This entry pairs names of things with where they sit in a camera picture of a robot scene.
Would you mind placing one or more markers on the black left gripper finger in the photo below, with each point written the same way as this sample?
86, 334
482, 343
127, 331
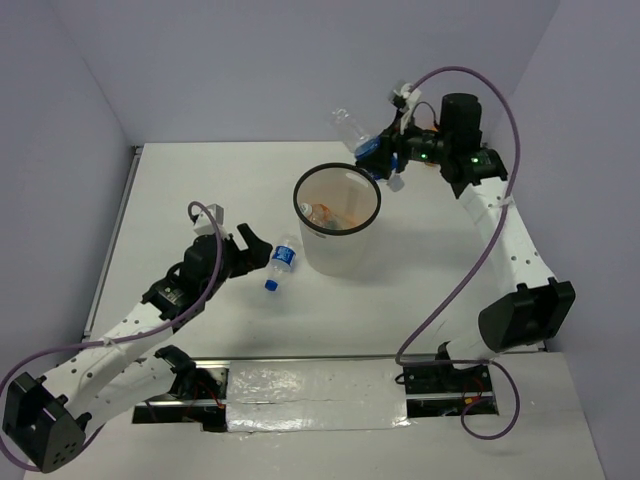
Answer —
243, 262
254, 243

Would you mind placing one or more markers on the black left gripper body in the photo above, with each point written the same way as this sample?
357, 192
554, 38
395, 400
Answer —
220, 278

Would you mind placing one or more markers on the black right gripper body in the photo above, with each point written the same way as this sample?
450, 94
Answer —
428, 146

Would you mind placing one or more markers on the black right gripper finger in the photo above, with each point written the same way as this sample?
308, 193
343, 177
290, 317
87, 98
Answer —
380, 164
390, 139

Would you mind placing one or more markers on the blue cap pepsi water bottle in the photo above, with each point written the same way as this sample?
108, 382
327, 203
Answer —
282, 262

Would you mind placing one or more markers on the blue label white cap bottle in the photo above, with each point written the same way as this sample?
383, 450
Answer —
357, 138

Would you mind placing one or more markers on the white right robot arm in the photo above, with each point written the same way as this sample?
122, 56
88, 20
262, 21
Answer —
533, 303

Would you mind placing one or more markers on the white bin with black rim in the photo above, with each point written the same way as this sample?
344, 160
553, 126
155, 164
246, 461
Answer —
337, 205

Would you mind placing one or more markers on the silver foil tape panel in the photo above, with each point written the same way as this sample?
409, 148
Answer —
331, 395

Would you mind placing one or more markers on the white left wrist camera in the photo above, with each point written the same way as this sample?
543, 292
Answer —
210, 221

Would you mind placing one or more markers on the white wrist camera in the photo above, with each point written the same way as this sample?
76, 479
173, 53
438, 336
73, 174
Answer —
210, 221
405, 97

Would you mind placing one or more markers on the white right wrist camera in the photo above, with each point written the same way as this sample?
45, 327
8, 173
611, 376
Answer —
405, 97

